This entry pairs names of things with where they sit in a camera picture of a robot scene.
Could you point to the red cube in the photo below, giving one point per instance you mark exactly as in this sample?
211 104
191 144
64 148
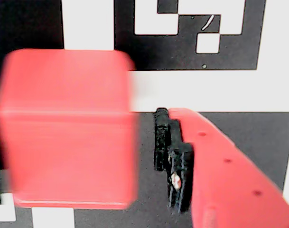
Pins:
63 130

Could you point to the black white marker checkerboard mat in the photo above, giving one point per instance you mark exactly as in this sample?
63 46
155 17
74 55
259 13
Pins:
229 90

